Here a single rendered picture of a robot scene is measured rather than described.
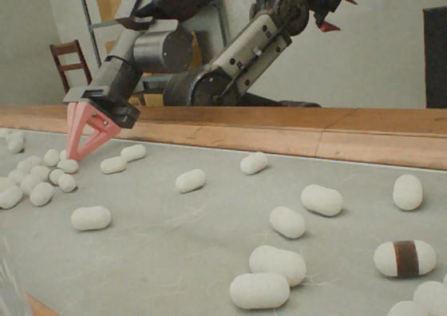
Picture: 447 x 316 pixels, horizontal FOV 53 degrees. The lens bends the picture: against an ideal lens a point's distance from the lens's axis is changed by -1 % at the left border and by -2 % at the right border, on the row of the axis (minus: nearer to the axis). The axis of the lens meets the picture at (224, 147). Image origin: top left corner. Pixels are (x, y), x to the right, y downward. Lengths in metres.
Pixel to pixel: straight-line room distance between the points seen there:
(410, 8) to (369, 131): 2.02
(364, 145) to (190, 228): 0.19
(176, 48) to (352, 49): 2.09
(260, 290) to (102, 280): 0.13
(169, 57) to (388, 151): 0.30
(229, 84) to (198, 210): 0.58
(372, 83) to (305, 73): 0.45
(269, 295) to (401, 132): 0.25
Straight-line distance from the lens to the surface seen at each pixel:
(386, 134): 0.46
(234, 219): 0.38
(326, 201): 0.35
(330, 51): 2.72
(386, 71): 2.57
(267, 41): 1.03
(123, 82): 0.64
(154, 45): 0.61
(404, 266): 0.28
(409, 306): 0.24
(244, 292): 0.26
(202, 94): 0.92
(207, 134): 0.59
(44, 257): 0.41
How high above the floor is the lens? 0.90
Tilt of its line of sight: 17 degrees down
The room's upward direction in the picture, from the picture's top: 11 degrees counter-clockwise
